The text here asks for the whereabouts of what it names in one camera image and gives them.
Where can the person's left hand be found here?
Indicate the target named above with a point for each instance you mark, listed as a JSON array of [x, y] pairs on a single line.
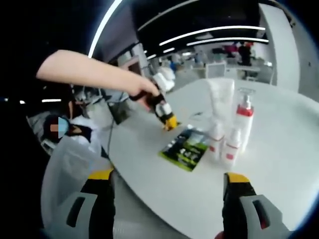
[[145, 89]]

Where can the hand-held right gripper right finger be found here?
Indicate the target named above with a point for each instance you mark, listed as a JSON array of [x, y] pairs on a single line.
[[234, 211]]

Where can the white red-collar skincare pump bottle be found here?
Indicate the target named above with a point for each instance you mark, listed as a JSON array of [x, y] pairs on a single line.
[[244, 124]]

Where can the large white skincare tube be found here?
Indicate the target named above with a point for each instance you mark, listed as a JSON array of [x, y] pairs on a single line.
[[221, 104]]

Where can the green skincare sachet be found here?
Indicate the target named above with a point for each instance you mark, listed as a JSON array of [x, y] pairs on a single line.
[[185, 152]]

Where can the white-framed office chair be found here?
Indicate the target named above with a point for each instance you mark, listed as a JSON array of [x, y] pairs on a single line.
[[216, 70]]

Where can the curved ceiling light strip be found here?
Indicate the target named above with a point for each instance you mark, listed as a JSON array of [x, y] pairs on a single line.
[[102, 27]]

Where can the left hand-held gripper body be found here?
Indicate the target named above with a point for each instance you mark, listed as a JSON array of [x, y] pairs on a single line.
[[159, 107]]

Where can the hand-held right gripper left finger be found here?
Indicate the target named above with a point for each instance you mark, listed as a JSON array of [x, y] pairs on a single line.
[[102, 211]]

